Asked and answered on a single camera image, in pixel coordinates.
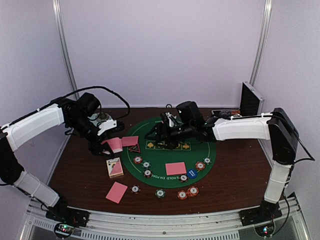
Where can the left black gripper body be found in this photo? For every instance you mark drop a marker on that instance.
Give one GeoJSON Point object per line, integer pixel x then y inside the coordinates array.
{"type": "Point", "coordinates": [92, 145]}

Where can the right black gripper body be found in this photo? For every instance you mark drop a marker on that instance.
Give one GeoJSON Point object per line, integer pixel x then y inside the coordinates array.
{"type": "Point", "coordinates": [173, 136]}

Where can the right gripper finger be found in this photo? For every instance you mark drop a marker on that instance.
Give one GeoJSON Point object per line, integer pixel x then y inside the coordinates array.
{"type": "Point", "coordinates": [166, 144]}
{"type": "Point", "coordinates": [153, 134]}

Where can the red playing card deck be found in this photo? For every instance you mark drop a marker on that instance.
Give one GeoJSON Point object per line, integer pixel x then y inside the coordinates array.
{"type": "Point", "coordinates": [115, 144]}

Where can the triangular black red dealer button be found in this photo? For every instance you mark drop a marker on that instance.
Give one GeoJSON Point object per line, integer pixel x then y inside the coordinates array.
{"type": "Point", "coordinates": [134, 149]}

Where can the red card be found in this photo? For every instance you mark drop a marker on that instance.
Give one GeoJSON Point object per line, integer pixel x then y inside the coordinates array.
{"type": "Point", "coordinates": [116, 192]}
{"type": "Point", "coordinates": [175, 168]}
{"type": "Point", "coordinates": [128, 141]}

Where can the green chips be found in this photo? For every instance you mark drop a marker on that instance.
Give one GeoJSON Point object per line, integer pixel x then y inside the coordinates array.
{"type": "Point", "coordinates": [207, 160]}
{"type": "Point", "coordinates": [146, 164]}

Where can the red chips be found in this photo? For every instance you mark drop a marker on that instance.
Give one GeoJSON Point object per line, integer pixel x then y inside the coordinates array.
{"type": "Point", "coordinates": [137, 159]}
{"type": "Point", "coordinates": [182, 195]}
{"type": "Point", "coordinates": [200, 166]}

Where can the black chips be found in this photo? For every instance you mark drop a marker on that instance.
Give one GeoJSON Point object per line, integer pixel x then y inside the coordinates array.
{"type": "Point", "coordinates": [183, 178]}
{"type": "Point", "coordinates": [147, 173]}

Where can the blue small blind button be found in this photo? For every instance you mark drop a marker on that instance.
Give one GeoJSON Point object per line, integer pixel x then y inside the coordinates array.
{"type": "Point", "coordinates": [192, 173]}

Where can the black white chip stack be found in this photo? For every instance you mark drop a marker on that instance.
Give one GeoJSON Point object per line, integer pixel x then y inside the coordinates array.
{"type": "Point", "coordinates": [135, 189]}

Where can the orange chip stack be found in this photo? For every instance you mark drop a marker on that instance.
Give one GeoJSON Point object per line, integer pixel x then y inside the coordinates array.
{"type": "Point", "coordinates": [192, 191]}

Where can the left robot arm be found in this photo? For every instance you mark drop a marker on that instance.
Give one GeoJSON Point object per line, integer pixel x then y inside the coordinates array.
{"type": "Point", "coordinates": [74, 114]}

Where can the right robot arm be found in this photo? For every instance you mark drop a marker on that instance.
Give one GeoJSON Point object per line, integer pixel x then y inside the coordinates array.
{"type": "Point", "coordinates": [274, 126]}

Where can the playing card box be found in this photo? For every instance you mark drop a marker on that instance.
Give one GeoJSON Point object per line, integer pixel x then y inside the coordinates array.
{"type": "Point", "coordinates": [114, 168]}

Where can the light blue flower plate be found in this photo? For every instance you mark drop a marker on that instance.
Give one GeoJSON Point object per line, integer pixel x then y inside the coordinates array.
{"type": "Point", "coordinates": [98, 118]}

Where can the round green poker mat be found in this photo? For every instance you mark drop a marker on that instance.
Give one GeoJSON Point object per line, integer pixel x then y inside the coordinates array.
{"type": "Point", "coordinates": [189, 152]}

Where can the aluminium poker chip case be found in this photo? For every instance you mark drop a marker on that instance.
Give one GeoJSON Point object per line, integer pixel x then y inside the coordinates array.
{"type": "Point", "coordinates": [251, 104]}

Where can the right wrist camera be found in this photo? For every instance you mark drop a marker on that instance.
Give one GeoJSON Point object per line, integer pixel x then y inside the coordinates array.
{"type": "Point", "coordinates": [171, 119]}

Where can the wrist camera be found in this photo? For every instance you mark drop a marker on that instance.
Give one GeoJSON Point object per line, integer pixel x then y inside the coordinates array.
{"type": "Point", "coordinates": [109, 127]}
{"type": "Point", "coordinates": [171, 119]}

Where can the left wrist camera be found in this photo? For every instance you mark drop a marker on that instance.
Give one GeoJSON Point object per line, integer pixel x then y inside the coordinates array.
{"type": "Point", "coordinates": [109, 127]}

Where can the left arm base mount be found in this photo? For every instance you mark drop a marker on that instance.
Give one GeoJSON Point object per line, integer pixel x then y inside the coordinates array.
{"type": "Point", "coordinates": [70, 216]}

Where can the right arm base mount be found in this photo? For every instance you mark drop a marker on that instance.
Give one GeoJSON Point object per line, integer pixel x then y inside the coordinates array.
{"type": "Point", "coordinates": [258, 215]}

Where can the left aluminium frame post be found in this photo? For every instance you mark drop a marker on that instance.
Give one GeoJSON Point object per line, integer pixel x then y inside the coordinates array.
{"type": "Point", "coordinates": [63, 43]}

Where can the aluminium frame post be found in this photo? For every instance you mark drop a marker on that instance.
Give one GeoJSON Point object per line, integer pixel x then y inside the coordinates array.
{"type": "Point", "coordinates": [263, 36]}
{"type": "Point", "coordinates": [63, 43]}

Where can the aluminium front rail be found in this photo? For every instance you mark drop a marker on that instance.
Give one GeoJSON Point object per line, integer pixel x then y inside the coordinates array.
{"type": "Point", "coordinates": [225, 225]}

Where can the right aluminium frame post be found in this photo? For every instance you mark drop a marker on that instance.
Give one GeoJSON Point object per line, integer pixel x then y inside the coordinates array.
{"type": "Point", "coordinates": [263, 36]}

